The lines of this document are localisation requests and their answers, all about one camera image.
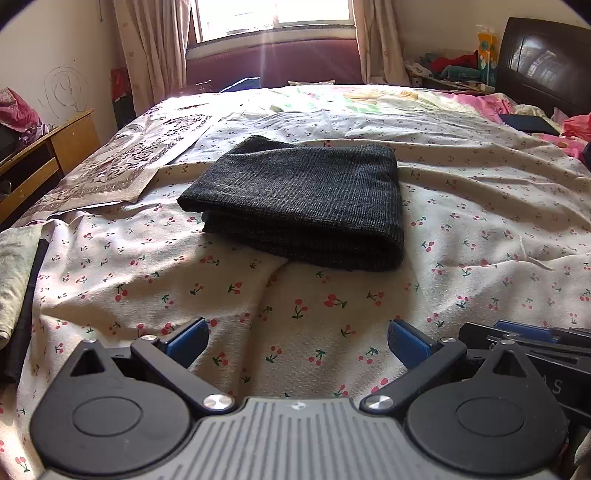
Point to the pink blanket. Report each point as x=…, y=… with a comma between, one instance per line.
x=480, y=101

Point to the brown patterned blanket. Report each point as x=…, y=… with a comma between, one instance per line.
x=120, y=161

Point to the pink plastic bag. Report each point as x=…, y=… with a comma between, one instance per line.
x=18, y=110

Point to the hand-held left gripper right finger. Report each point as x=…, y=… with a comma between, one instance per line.
x=406, y=341

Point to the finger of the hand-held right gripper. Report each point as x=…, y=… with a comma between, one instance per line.
x=521, y=330

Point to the folded cloths at bed edge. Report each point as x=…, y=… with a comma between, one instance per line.
x=25, y=323

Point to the yellow tissue packet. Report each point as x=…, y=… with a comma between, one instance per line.
x=487, y=57

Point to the dark grey knitted garment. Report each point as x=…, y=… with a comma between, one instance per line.
x=300, y=198

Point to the beige curtain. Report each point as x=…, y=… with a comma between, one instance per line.
x=381, y=41
x=147, y=50

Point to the black flat phone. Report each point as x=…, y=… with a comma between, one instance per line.
x=528, y=123

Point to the pile of coloured clothes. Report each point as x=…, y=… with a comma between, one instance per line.
x=452, y=67

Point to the cartoon print sheet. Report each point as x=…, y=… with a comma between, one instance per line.
x=360, y=99

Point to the cherry print bed sheet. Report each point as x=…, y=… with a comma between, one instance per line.
x=461, y=207

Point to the beige cloth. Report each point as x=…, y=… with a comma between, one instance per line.
x=14, y=277

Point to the maroon padded window bench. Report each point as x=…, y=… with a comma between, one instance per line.
x=300, y=62

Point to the dark cloth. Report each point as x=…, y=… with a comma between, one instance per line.
x=588, y=157

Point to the wooden desk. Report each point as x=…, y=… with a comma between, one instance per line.
x=69, y=138

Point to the blue cloth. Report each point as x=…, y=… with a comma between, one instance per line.
x=242, y=84

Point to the dark wooden headboard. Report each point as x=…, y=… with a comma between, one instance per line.
x=545, y=60

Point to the cream pillow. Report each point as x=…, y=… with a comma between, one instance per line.
x=533, y=110

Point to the red pink bag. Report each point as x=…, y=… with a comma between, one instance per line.
x=577, y=127

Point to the bedside table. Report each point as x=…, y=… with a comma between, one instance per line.
x=457, y=84

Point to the red hanging item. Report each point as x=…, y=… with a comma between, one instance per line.
x=120, y=83

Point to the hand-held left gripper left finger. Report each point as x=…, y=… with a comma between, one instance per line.
x=189, y=337

